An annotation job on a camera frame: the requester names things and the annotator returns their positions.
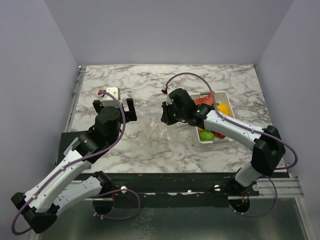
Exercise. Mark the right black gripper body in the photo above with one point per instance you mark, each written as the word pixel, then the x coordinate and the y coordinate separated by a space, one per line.
pixel 172 116

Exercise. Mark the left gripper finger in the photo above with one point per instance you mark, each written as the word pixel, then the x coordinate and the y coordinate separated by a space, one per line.
pixel 130 115
pixel 98 106

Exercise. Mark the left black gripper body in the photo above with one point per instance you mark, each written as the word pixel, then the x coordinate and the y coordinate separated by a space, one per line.
pixel 118 132

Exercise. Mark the clear zip top bag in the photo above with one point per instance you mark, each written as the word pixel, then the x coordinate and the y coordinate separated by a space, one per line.
pixel 151 135

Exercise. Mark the green lime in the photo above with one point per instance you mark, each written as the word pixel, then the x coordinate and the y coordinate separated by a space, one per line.
pixel 206 136

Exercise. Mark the red cherry tomatoes bunch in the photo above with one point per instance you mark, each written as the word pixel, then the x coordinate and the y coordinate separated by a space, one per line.
pixel 218 135

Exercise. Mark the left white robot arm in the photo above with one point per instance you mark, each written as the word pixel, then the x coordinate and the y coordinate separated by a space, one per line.
pixel 42 205

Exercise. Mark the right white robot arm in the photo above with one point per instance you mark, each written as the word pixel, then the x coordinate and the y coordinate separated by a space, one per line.
pixel 264 143

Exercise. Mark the red watermelon slice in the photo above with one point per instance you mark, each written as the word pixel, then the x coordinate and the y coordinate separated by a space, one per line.
pixel 205 99

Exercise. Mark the metal table edge strip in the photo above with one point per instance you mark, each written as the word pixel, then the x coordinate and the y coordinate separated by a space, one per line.
pixel 75 97

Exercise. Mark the white plastic basket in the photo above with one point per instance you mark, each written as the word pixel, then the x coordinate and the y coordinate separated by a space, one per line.
pixel 220 97

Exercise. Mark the yellow bell pepper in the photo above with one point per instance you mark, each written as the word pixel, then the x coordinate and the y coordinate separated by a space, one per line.
pixel 223 108

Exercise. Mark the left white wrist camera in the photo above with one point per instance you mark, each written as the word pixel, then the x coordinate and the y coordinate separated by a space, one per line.
pixel 108 95

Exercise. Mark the black mounting rail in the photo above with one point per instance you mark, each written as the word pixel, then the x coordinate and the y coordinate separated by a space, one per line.
pixel 171 190

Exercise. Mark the aluminium extrusion rail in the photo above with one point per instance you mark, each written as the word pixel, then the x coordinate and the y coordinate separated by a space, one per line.
pixel 285 187

